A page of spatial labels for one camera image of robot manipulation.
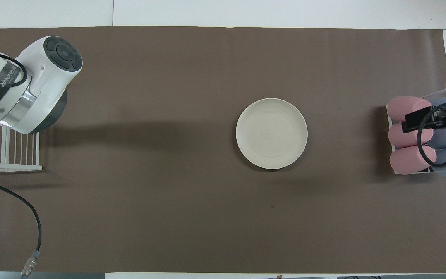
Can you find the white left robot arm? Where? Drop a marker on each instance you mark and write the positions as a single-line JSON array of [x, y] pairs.
[[45, 77]]

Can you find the cream round plate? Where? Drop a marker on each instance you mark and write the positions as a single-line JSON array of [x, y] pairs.
[[271, 133]]

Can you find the pink plastic cup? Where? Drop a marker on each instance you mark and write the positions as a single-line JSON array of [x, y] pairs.
[[405, 161], [401, 137], [401, 104]]

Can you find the brown table mat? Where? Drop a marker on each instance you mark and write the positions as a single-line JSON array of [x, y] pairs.
[[168, 155]]

